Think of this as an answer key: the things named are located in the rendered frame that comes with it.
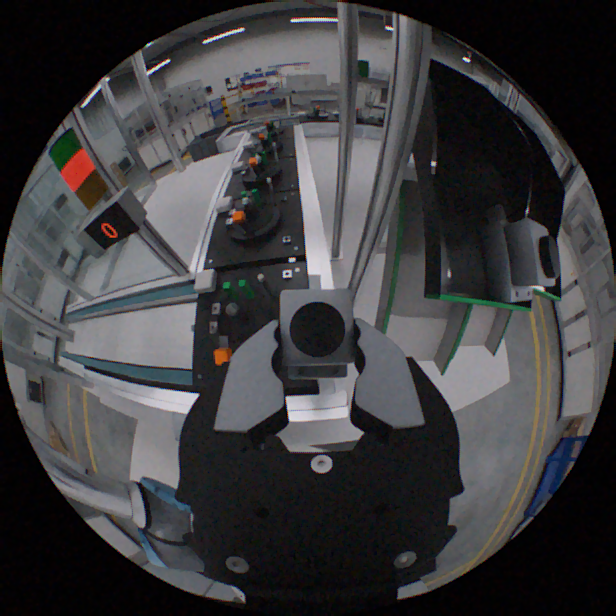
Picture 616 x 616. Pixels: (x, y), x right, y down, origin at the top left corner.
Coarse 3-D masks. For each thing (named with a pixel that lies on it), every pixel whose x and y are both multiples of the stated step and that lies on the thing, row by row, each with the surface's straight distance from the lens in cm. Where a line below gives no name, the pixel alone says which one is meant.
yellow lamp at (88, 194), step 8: (88, 176) 36; (96, 176) 37; (88, 184) 36; (96, 184) 36; (104, 184) 38; (80, 192) 37; (88, 192) 36; (96, 192) 36; (104, 192) 37; (80, 200) 38; (88, 200) 37; (96, 200) 36; (88, 208) 38
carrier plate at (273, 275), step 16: (224, 272) 44; (240, 272) 43; (256, 272) 41; (272, 272) 40; (304, 272) 39; (272, 288) 39; (288, 288) 38; (304, 288) 38; (208, 304) 43; (208, 320) 41; (208, 336) 40; (192, 352) 42; (208, 352) 40; (192, 368) 41; (208, 368) 39; (192, 384) 41; (288, 384) 34; (304, 384) 34
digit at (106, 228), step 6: (102, 216) 37; (96, 222) 39; (102, 222) 38; (108, 222) 37; (96, 228) 40; (102, 228) 39; (108, 228) 38; (114, 228) 37; (102, 234) 40; (108, 234) 39; (114, 234) 39; (120, 234) 38; (108, 240) 41; (114, 240) 40
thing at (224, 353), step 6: (222, 336) 28; (228, 336) 28; (222, 342) 28; (228, 342) 27; (222, 348) 28; (228, 348) 27; (234, 348) 29; (216, 354) 27; (222, 354) 26; (228, 354) 26; (216, 360) 27; (222, 360) 27; (228, 360) 26
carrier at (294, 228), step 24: (288, 192) 59; (216, 216) 59; (264, 216) 49; (288, 216) 50; (216, 240) 52; (240, 240) 46; (264, 240) 46; (216, 264) 47; (240, 264) 44; (264, 264) 44
